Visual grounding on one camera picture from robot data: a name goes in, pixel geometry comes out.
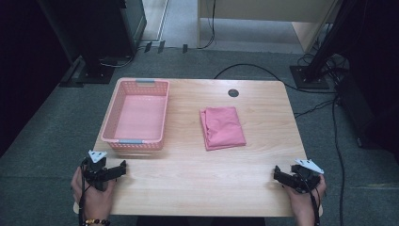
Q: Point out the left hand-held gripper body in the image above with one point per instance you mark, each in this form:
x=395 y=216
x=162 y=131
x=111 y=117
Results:
x=95 y=174

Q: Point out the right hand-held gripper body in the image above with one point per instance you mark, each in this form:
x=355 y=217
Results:
x=306 y=180

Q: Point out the pink plastic basket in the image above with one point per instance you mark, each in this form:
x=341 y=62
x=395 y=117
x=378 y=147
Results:
x=136 y=117

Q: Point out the pink cloth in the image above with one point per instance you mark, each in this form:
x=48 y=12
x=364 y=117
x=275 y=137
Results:
x=222 y=127

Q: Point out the person's right hand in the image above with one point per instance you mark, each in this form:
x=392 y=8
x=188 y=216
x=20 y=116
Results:
x=301 y=202

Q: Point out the person's left hand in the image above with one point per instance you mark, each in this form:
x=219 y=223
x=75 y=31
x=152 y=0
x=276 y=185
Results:
x=95 y=201

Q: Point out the black box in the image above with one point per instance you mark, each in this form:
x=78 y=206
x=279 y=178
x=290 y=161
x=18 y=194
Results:
x=367 y=119

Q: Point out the dark round table grommet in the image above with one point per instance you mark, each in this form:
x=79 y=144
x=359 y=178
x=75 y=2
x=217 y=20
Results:
x=233 y=93

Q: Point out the black stand with square base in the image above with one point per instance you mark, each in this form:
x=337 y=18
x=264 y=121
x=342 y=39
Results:
x=316 y=72

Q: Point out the black stand with flat base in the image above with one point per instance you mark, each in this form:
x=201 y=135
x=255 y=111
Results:
x=100 y=40

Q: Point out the light wooden desk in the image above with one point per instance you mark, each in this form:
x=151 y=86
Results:
x=266 y=11

